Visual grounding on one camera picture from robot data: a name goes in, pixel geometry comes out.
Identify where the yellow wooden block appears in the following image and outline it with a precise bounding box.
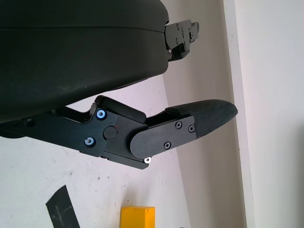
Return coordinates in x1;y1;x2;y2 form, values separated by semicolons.
120;206;156;228

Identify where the black tape mark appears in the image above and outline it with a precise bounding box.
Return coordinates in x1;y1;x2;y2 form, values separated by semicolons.
45;185;82;228

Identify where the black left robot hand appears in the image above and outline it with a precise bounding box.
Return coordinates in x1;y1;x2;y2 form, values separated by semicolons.
0;0;238;170

